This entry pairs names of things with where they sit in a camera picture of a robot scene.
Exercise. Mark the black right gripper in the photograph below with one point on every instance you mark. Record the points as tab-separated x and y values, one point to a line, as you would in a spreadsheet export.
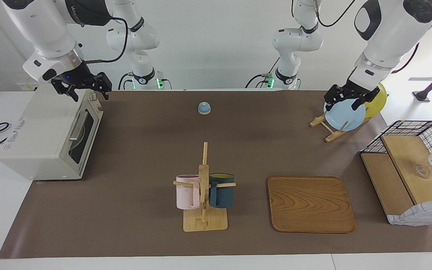
75	75

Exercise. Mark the pink mug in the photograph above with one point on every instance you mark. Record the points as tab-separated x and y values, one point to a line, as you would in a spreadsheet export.
186	193

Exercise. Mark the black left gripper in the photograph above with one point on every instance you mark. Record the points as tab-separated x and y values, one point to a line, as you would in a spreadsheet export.
351	92

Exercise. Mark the oven control knob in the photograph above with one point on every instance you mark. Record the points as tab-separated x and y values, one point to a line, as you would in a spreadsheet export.
93	96
98	107

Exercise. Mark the wooden plate rack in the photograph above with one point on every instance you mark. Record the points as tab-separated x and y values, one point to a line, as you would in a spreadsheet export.
316	121

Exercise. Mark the dark teal mug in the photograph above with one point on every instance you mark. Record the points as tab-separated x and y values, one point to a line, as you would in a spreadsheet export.
223	195

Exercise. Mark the small blue white bell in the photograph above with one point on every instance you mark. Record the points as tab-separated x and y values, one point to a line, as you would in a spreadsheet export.
204	108

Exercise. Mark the white checked cloth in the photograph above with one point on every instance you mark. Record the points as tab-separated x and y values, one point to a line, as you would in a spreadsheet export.
422	215

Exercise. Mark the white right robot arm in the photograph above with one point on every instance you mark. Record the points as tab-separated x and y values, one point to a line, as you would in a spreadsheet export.
43	26

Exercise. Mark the yellow plate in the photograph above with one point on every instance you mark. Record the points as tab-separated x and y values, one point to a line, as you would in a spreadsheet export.
377	103

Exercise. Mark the white power strip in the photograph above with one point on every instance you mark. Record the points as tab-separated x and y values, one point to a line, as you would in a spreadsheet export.
26	87

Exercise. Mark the brown table mat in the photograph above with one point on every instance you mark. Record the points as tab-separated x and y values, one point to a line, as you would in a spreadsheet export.
144	150

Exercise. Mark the wooden mug tree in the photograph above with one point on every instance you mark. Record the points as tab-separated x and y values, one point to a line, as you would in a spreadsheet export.
204	223

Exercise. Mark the white toaster oven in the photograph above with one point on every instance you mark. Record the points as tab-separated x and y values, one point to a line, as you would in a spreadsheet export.
32	131

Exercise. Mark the wooden serving tray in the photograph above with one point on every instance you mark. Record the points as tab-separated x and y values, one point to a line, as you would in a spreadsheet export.
309	204

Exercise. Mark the light blue plate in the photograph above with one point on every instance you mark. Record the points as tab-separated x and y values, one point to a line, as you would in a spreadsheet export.
345	118

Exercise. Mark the glass oven door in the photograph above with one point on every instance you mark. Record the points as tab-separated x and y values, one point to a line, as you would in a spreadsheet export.
83	142

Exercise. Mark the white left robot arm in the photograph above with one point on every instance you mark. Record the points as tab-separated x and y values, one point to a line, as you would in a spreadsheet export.
392	33

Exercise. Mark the small clear glass bowl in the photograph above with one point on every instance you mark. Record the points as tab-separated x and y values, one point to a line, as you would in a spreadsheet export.
422	171

